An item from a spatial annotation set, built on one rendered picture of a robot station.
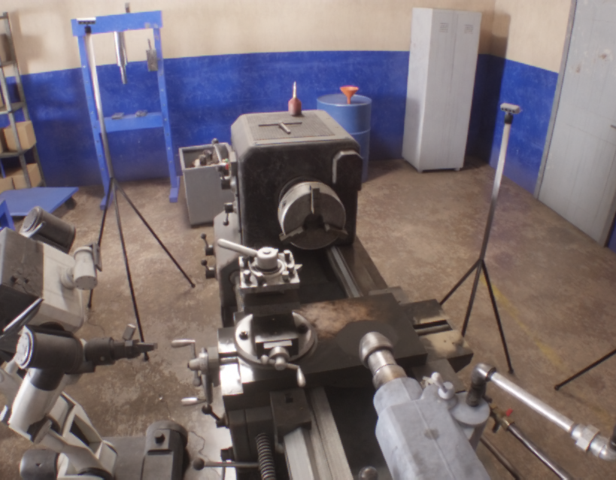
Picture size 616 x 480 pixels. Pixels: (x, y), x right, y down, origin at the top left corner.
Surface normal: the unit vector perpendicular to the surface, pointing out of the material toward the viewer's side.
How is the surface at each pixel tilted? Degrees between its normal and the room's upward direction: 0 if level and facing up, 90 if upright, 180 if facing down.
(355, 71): 90
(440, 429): 0
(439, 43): 90
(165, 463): 0
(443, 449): 0
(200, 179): 90
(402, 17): 90
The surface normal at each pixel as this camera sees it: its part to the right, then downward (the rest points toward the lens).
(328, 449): 0.00, -0.87
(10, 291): 0.36, 0.72
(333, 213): 0.21, 0.49
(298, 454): -0.57, -0.65
